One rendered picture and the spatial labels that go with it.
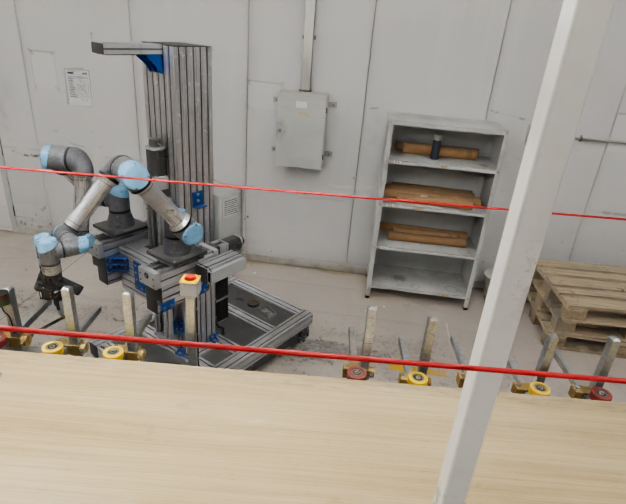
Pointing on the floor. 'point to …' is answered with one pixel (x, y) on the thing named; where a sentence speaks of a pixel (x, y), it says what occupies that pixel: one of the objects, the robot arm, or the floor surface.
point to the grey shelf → (439, 256)
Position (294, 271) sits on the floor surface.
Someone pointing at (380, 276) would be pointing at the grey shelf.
